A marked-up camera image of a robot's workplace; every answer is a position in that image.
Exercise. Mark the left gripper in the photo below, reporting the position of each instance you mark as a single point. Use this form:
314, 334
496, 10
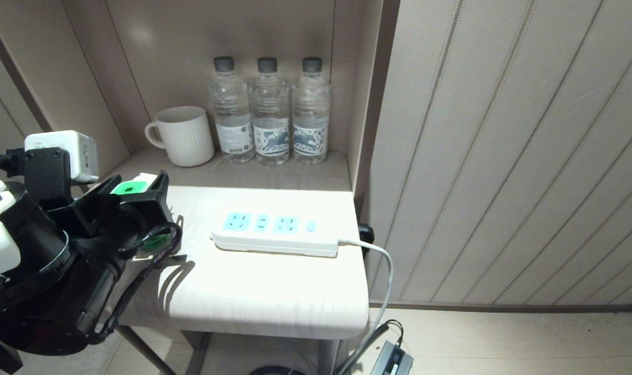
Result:
139, 208

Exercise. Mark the green white mosquito repellent device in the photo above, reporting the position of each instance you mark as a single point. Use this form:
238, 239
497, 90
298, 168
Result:
131, 187

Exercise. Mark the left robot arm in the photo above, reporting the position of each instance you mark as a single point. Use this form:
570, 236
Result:
29, 276

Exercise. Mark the white power strip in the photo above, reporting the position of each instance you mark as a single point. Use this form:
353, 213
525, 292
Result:
274, 237

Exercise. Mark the black power adapter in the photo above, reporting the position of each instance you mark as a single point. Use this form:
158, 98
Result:
391, 360

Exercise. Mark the white ribbed mug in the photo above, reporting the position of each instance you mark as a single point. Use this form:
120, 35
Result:
187, 138

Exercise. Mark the clear water bottle plain label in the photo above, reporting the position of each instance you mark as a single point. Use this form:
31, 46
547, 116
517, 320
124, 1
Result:
232, 112

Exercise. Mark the white side table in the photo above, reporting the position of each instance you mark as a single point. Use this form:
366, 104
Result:
253, 291

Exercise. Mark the clear water bottle blue label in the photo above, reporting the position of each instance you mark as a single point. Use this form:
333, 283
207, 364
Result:
311, 114
269, 117

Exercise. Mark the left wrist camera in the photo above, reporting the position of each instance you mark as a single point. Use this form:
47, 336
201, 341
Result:
61, 148

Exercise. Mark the black wall plug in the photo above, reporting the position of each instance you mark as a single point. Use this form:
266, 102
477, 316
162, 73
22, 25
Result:
366, 233

